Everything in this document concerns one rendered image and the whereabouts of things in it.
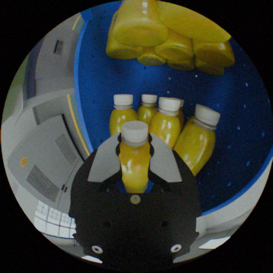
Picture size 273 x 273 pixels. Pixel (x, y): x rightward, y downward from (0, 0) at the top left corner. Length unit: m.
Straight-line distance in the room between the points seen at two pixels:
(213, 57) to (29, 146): 1.55
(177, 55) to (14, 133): 2.73
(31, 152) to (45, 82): 1.25
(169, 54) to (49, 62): 0.28
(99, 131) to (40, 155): 1.39
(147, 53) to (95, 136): 0.20
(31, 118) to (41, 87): 2.55
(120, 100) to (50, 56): 0.24
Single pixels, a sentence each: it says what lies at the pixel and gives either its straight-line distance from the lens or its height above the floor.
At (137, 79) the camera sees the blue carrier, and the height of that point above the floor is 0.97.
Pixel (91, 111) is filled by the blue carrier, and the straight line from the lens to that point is 0.15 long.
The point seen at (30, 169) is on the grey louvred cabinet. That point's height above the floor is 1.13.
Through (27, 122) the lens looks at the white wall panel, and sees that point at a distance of 2.76.
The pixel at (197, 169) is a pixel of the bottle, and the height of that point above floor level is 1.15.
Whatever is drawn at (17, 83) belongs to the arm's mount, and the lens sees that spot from 0.18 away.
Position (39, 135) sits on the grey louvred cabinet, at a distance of 1.50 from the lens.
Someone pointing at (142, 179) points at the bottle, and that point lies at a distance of 0.16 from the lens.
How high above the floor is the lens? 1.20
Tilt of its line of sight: 58 degrees down
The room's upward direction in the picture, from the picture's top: 177 degrees clockwise
